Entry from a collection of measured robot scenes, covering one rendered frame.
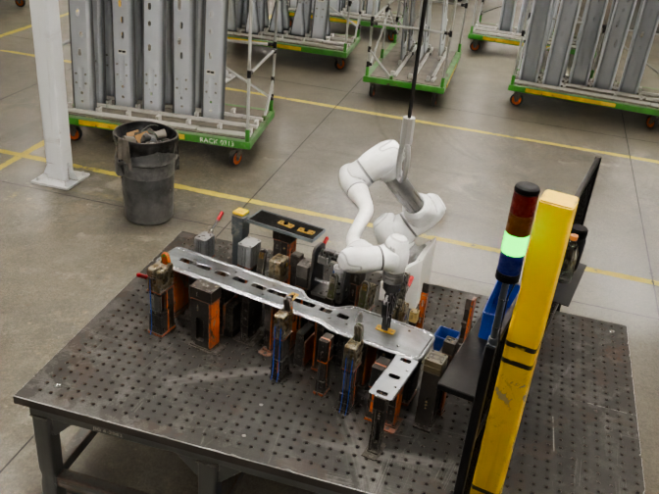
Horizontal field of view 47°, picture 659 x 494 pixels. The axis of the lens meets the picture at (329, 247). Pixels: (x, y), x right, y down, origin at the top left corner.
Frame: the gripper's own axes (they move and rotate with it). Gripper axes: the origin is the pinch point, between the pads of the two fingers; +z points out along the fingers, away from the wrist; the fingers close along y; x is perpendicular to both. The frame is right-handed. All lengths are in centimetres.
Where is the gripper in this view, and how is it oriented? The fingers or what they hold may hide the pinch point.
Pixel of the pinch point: (386, 321)
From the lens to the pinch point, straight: 328.9
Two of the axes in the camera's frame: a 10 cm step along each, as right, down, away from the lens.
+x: 8.9, 2.8, -3.6
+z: -0.8, 8.7, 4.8
